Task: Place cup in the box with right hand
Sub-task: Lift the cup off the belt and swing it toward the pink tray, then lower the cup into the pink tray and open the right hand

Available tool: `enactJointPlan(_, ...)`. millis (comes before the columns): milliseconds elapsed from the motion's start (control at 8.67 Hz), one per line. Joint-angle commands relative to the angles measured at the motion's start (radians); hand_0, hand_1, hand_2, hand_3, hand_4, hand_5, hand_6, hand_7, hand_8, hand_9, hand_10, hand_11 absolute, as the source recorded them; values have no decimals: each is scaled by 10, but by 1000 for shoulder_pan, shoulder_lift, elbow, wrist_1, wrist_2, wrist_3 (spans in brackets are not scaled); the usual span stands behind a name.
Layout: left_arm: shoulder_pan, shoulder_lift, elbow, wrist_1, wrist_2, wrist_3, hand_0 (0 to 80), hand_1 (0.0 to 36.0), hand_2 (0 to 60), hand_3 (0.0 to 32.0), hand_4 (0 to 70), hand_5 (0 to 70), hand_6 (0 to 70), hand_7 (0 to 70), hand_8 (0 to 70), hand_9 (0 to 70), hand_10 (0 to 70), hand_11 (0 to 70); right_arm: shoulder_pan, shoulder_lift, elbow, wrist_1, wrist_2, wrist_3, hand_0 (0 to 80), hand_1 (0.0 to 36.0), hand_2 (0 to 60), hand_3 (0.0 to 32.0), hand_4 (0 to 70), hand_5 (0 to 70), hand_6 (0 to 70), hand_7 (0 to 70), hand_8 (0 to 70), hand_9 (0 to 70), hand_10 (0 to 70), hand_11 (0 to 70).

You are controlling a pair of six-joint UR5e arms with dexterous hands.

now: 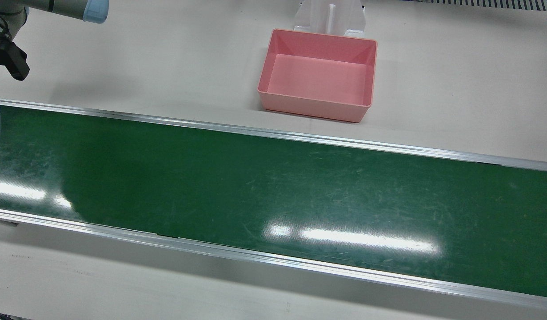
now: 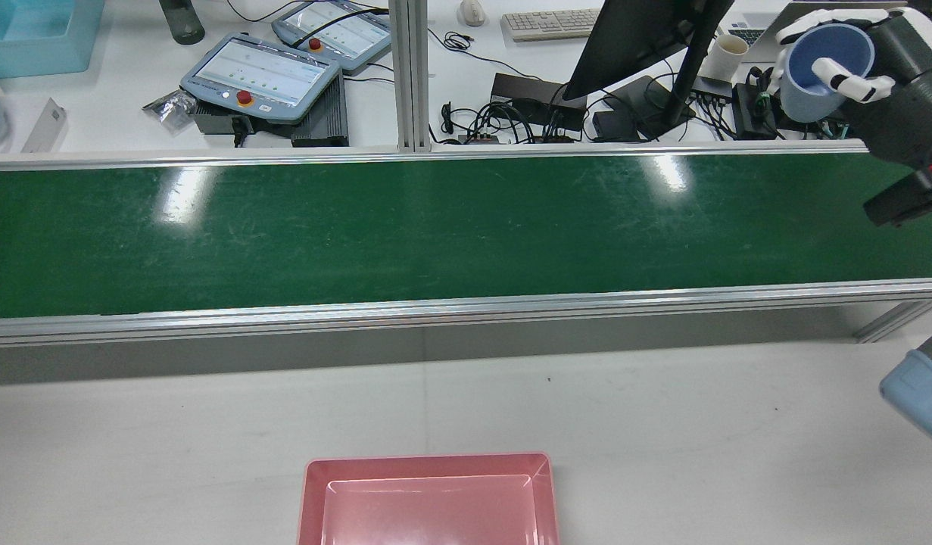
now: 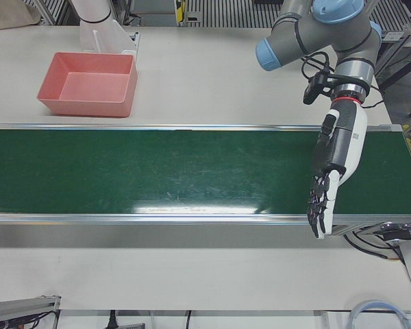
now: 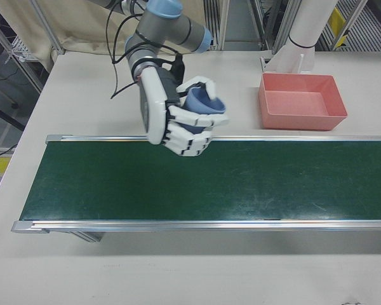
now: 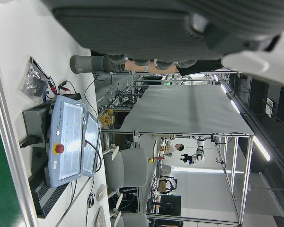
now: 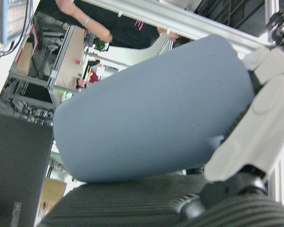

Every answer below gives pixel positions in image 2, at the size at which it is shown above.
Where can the right robot hand grey white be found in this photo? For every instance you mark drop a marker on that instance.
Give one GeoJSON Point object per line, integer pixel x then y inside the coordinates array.
{"type": "Point", "coordinates": [912, 83]}

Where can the blue cup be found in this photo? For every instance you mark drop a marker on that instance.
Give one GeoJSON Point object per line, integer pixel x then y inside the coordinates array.
{"type": "Point", "coordinates": [806, 102]}

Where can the right UR5e robot arm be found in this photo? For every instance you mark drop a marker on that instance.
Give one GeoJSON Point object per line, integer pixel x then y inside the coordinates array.
{"type": "Point", "coordinates": [924, 393]}

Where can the white paper cup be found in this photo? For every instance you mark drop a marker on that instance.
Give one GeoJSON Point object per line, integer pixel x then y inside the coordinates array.
{"type": "Point", "coordinates": [723, 64]}

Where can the small black box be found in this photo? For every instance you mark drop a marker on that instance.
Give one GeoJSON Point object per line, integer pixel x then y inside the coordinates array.
{"type": "Point", "coordinates": [613, 125]}

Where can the black docking box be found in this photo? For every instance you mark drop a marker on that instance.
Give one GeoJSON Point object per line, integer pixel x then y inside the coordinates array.
{"type": "Point", "coordinates": [526, 89]}

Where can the black finned controller box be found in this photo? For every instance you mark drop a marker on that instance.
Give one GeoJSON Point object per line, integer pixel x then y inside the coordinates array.
{"type": "Point", "coordinates": [322, 121]}

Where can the pink plastic box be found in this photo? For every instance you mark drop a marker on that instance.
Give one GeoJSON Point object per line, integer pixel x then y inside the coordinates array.
{"type": "Point", "coordinates": [428, 507]}

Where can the small white box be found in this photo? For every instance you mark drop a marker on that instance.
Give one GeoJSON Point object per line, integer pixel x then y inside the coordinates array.
{"type": "Point", "coordinates": [45, 125]}

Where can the grey laptop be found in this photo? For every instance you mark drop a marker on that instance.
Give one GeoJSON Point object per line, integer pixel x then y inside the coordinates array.
{"type": "Point", "coordinates": [772, 23]}

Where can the black power adapter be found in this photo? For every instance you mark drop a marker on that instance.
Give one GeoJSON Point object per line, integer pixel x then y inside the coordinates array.
{"type": "Point", "coordinates": [753, 110]}

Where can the black usb hub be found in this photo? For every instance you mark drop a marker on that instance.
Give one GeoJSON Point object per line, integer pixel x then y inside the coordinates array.
{"type": "Point", "coordinates": [712, 91]}

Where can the black monitor stand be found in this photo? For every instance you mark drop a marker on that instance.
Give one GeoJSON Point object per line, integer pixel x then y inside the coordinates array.
{"type": "Point", "coordinates": [681, 91]}

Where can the aluminium conveyor support leg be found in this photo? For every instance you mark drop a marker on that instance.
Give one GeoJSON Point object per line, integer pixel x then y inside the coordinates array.
{"type": "Point", "coordinates": [897, 319]}

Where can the black Huawei monitor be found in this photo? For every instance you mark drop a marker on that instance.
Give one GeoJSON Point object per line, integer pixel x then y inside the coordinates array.
{"type": "Point", "coordinates": [632, 38]}

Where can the white keyboard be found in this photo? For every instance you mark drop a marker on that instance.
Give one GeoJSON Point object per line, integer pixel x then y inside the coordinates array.
{"type": "Point", "coordinates": [549, 24]}

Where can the white computer mouse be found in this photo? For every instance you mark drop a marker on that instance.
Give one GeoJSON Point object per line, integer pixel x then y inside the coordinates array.
{"type": "Point", "coordinates": [472, 11]}

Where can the green conveyor belt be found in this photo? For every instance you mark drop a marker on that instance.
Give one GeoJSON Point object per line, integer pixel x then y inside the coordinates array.
{"type": "Point", "coordinates": [435, 227]}

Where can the teach pendant with red button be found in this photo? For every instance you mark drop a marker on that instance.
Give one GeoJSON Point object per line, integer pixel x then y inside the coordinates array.
{"type": "Point", "coordinates": [261, 72]}
{"type": "Point", "coordinates": [344, 34]}

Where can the dark bottle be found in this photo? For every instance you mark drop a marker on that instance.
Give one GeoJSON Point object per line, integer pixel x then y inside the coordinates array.
{"type": "Point", "coordinates": [182, 23]}

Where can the silver foil bag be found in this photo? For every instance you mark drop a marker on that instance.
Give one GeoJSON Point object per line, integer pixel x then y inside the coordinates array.
{"type": "Point", "coordinates": [170, 110]}

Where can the light blue plastic bin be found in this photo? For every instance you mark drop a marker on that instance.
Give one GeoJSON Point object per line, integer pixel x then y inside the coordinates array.
{"type": "Point", "coordinates": [42, 38]}

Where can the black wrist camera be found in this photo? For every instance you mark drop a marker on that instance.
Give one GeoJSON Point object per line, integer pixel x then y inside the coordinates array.
{"type": "Point", "coordinates": [901, 204]}

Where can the aluminium profile post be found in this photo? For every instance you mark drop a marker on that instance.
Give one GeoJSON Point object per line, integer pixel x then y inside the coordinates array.
{"type": "Point", "coordinates": [409, 76]}

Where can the aluminium conveyor side rail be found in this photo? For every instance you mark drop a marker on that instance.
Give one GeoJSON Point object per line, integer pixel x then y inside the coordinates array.
{"type": "Point", "coordinates": [435, 310]}
{"type": "Point", "coordinates": [284, 157]}

